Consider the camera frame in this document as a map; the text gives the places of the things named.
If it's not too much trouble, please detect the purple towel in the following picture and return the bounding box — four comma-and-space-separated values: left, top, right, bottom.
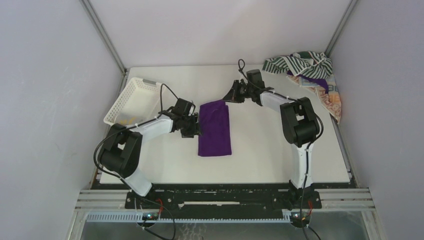
198, 100, 232, 157

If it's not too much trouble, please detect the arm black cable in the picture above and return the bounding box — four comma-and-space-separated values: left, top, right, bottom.
93, 83, 196, 181
237, 58, 325, 220

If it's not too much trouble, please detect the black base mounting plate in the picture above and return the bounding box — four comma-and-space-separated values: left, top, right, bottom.
124, 183, 323, 219

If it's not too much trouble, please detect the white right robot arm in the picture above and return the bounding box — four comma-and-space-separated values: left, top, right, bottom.
222, 69, 324, 208

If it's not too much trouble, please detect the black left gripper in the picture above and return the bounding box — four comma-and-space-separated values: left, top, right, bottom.
180, 113, 203, 139

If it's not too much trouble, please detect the controller board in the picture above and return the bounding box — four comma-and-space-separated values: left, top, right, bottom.
142, 213, 160, 221
289, 213, 311, 229

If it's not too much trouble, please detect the aluminium corner post right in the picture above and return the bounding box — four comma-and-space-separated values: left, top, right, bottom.
324, 0, 360, 57

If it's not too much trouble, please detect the left controller board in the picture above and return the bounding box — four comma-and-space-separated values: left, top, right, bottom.
142, 213, 160, 221

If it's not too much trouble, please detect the white plastic basket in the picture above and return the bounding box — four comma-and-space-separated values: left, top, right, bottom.
103, 77, 168, 126

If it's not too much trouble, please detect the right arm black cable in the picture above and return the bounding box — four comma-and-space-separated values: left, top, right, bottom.
237, 58, 325, 220

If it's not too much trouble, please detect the cream bear print towel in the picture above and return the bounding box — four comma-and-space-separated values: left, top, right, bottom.
286, 74, 342, 124

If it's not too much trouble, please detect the green white striped towel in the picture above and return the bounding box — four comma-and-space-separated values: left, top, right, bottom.
262, 51, 333, 79

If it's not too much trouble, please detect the white slotted cable duct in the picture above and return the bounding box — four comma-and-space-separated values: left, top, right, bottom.
86, 212, 292, 224

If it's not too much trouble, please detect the aluminium corner post left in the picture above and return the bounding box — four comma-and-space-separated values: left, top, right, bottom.
79, 0, 127, 75

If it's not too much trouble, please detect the aluminium corner post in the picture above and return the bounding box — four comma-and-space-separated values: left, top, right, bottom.
79, 0, 127, 75
324, 0, 360, 57

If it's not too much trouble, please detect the yellow grey patterned towel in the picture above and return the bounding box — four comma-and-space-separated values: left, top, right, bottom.
115, 115, 137, 126

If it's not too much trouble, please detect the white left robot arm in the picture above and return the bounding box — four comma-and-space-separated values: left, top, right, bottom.
93, 98, 201, 209

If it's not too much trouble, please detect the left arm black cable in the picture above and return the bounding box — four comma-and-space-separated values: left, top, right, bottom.
93, 83, 196, 181

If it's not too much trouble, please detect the right controller board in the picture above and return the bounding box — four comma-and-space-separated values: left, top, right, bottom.
289, 213, 311, 229

